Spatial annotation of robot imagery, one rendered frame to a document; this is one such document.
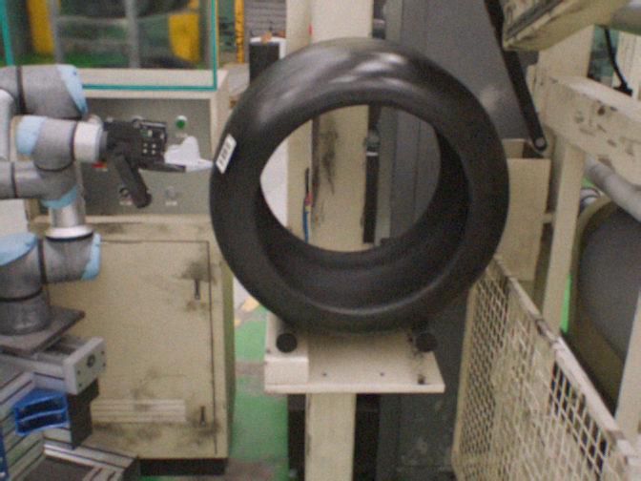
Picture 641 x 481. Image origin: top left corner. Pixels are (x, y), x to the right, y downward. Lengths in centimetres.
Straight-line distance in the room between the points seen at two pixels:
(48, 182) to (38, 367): 63
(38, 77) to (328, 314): 89
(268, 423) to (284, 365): 132
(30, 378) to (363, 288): 88
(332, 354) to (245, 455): 109
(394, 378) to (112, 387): 111
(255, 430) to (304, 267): 120
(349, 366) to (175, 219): 81
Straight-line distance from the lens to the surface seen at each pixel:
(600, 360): 233
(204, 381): 236
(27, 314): 199
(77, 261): 194
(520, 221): 177
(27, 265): 194
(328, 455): 210
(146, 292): 224
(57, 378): 200
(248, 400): 294
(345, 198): 175
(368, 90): 130
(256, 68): 809
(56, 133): 147
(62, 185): 154
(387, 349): 167
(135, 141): 143
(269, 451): 268
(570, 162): 178
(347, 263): 169
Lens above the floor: 163
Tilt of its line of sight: 21 degrees down
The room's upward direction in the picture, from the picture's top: 1 degrees clockwise
